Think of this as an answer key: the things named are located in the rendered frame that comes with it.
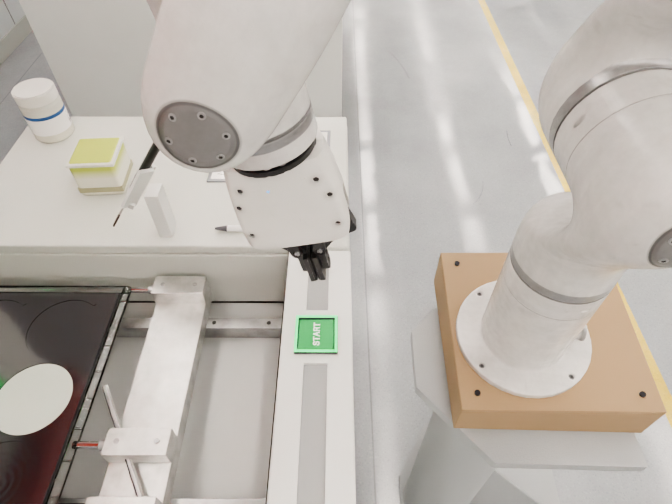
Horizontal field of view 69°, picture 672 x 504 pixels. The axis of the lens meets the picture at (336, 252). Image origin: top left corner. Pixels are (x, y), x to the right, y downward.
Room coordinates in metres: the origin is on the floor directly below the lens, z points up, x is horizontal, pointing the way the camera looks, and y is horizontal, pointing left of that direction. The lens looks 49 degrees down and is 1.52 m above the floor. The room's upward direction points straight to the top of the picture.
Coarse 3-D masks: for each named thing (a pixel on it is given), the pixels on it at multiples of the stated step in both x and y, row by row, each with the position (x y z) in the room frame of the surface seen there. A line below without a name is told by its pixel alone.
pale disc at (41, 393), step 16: (32, 368) 0.32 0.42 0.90; (48, 368) 0.32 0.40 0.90; (16, 384) 0.30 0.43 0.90; (32, 384) 0.30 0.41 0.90; (48, 384) 0.30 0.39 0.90; (64, 384) 0.30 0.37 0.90; (0, 400) 0.28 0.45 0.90; (16, 400) 0.28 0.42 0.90; (32, 400) 0.28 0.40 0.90; (48, 400) 0.28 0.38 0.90; (64, 400) 0.28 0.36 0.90; (0, 416) 0.25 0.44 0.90; (16, 416) 0.25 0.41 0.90; (32, 416) 0.25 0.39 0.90; (48, 416) 0.25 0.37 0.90; (16, 432) 0.23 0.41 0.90; (32, 432) 0.23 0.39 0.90
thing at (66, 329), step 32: (0, 320) 0.40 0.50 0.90; (32, 320) 0.40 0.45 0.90; (64, 320) 0.40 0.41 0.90; (96, 320) 0.40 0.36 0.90; (0, 352) 0.35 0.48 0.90; (32, 352) 0.35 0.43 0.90; (64, 352) 0.35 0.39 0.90; (96, 352) 0.35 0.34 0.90; (0, 384) 0.30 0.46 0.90; (64, 416) 0.25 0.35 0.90; (0, 448) 0.21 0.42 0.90; (32, 448) 0.21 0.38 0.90; (64, 448) 0.22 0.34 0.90; (0, 480) 0.18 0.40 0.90; (32, 480) 0.18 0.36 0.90
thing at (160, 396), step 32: (160, 320) 0.41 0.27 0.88; (192, 320) 0.41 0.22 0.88; (160, 352) 0.36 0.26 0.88; (192, 352) 0.36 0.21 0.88; (160, 384) 0.31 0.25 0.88; (192, 384) 0.32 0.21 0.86; (128, 416) 0.26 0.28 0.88; (160, 416) 0.26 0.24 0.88; (128, 480) 0.18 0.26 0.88; (160, 480) 0.18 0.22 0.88
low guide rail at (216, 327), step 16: (128, 320) 0.43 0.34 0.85; (144, 320) 0.43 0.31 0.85; (208, 320) 0.43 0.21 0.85; (224, 320) 0.43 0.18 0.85; (240, 320) 0.43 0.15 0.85; (256, 320) 0.43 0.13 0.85; (272, 320) 0.43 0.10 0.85; (128, 336) 0.42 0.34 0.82; (144, 336) 0.42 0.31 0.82; (208, 336) 0.42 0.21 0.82; (224, 336) 0.42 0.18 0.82; (240, 336) 0.42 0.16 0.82; (256, 336) 0.42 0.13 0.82; (272, 336) 0.42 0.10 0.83
